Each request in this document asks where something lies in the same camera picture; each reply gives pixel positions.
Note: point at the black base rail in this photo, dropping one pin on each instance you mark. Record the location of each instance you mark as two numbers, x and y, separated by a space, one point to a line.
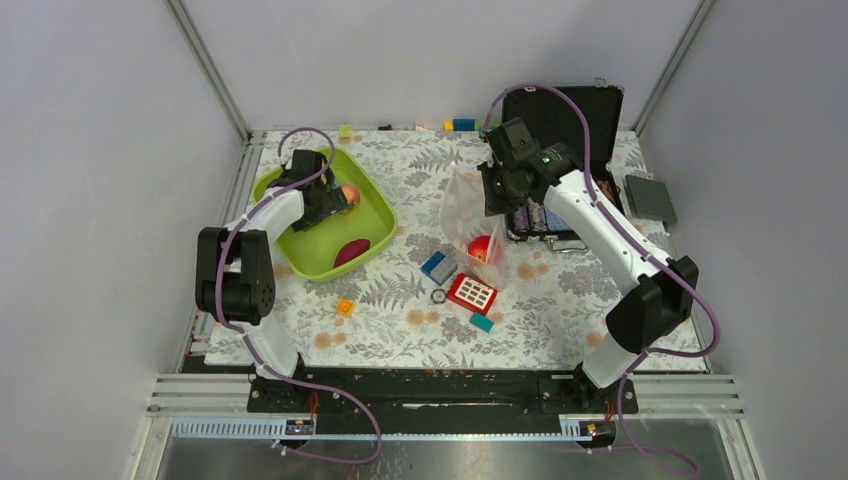
437 401

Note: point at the teal toy block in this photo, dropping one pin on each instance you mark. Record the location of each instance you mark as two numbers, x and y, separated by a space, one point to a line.
481 322

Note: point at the green plastic tub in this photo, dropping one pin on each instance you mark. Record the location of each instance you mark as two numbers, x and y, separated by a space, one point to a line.
311 253

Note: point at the pink toy peach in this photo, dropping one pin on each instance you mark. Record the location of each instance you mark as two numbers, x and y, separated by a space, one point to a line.
352 195

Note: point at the red toy calculator block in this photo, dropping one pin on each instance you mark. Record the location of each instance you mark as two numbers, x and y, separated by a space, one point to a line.
472 294

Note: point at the grey building baseplate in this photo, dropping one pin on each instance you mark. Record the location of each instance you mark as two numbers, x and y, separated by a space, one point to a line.
649 199

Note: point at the blue grey toy block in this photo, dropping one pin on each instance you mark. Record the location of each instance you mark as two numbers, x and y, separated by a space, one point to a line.
439 267

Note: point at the maroon toy sweet potato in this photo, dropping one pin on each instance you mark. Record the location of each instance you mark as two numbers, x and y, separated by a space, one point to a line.
351 251

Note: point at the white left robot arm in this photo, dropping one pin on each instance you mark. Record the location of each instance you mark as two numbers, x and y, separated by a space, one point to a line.
234 279

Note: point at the blue yellow block row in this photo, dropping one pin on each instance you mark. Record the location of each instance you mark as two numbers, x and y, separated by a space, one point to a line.
470 125

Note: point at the clear zip top bag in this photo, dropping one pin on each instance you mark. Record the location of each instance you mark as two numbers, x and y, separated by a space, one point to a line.
462 218

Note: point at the red toy apple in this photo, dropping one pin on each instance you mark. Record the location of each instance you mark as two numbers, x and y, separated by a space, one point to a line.
485 249

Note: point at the black poker chip case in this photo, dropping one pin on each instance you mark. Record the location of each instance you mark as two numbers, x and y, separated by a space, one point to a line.
551 120

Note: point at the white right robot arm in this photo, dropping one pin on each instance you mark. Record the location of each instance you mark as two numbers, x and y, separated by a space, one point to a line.
657 290

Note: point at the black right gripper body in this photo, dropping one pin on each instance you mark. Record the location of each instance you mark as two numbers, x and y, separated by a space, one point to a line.
500 191

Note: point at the orange toy block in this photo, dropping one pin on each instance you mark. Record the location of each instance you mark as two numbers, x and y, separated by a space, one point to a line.
345 308

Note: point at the floral table mat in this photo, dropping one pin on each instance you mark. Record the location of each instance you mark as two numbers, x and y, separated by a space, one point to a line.
549 316

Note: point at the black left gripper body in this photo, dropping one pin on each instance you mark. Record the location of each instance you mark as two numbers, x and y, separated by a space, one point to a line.
329 202

